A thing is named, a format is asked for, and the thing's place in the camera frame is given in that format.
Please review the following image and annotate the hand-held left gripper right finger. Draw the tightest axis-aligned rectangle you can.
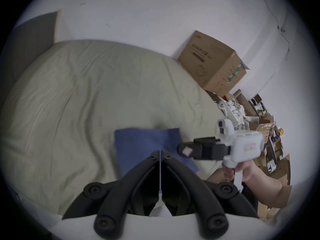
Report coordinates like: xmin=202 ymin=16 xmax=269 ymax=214
xmin=161 ymin=150 xmax=259 ymax=240

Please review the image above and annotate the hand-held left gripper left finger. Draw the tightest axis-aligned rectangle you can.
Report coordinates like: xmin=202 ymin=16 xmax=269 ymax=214
xmin=62 ymin=150 xmax=160 ymax=240

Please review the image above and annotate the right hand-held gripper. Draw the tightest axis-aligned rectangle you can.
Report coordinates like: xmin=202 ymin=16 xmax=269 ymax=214
xmin=177 ymin=119 xmax=264 ymax=192

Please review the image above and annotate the dark blue garment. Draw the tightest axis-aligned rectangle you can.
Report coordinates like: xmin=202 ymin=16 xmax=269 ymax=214
xmin=114 ymin=127 xmax=200 ymax=179

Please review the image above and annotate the person's right forearm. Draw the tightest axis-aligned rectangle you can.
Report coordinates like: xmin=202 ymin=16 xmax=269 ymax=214
xmin=244 ymin=169 xmax=293 ymax=208

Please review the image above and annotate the person's right hand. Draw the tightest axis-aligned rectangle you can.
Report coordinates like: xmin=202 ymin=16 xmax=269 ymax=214
xmin=222 ymin=159 xmax=261 ymax=185

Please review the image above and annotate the pile of cartons and clutter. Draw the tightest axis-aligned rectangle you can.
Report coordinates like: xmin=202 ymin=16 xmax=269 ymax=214
xmin=205 ymin=89 xmax=292 ymax=221

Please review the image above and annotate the large brown cardboard carton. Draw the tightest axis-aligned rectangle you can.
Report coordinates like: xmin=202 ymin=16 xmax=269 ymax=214
xmin=177 ymin=30 xmax=251 ymax=97

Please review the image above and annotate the bed with beige sheet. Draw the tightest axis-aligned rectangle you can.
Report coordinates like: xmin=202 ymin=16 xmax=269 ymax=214
xmin=0 ymin=39 xmax=227 ymax=216

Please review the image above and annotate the dark padded headboard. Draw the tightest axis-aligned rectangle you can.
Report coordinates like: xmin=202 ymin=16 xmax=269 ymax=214
xmin=0 ymin=11 xmax=58 ymax=112

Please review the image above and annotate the thin black wall cable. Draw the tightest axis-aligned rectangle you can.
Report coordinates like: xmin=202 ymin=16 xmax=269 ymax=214
xmin=255 ymin=0 xmax=291 ymax=61

